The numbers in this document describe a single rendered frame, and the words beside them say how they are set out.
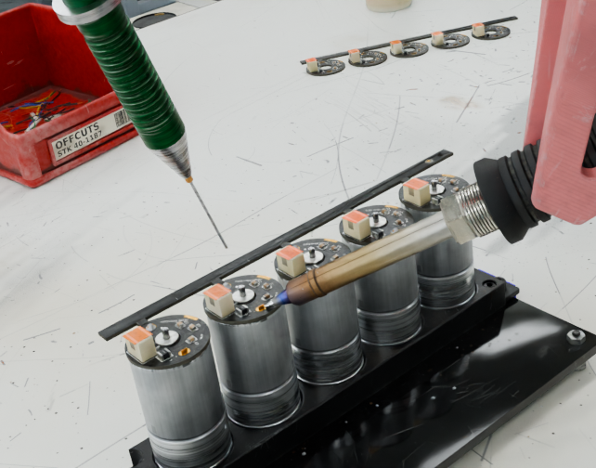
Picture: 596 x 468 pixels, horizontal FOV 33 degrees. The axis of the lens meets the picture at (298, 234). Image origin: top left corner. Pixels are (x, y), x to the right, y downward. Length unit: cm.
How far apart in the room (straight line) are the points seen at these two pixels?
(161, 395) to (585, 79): 14
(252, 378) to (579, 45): 14
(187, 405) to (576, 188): 12
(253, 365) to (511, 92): 32
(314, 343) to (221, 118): 29
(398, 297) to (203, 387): 8
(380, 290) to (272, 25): 43
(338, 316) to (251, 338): 3
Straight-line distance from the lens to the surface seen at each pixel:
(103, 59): 23
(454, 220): 27
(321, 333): 32
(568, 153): 25
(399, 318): 34
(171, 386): 29
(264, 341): 30
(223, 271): 32
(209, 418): 30
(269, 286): 31
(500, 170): 27
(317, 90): 61
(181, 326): 30
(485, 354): 36
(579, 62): 24
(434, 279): 35
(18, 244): 50
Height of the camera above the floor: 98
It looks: 30 degrees down
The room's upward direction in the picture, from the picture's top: 8 degrees counter-clockwise
